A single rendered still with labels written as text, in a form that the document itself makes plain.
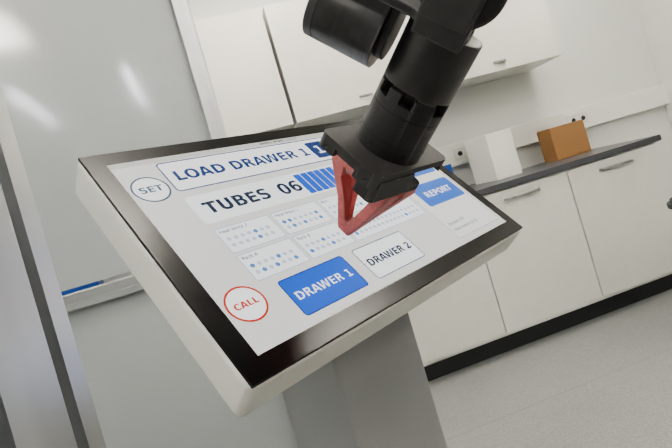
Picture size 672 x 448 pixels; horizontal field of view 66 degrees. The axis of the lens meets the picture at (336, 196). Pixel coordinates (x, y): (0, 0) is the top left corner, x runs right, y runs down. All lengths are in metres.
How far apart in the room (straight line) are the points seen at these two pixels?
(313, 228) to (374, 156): 0.20
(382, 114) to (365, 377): 0.37
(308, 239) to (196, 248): 0.13
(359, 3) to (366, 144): 0.11
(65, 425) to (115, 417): 1.21
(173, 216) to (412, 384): 0.39
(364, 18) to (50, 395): 0.30
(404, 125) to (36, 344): 0.29
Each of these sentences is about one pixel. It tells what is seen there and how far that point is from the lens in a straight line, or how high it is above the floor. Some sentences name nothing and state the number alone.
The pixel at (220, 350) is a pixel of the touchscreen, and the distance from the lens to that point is 0.45.
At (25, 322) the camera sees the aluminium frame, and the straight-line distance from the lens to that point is 0.18.
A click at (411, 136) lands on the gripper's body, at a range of 0.40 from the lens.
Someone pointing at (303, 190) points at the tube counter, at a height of 1.10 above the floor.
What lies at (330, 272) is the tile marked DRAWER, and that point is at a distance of 0.54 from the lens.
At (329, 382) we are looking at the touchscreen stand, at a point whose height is 0.87.
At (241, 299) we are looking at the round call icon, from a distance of 0.48.
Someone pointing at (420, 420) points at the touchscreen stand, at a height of 0.77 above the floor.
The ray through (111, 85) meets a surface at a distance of 1.37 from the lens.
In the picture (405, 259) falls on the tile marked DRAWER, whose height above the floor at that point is 0.99.
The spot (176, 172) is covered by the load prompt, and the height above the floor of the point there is 1.16.
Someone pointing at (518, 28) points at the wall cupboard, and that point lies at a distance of 3.62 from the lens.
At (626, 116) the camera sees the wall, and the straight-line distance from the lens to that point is 4.39.
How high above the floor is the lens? 1.09
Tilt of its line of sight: level
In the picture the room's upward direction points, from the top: 16 degrees counter-clockwise
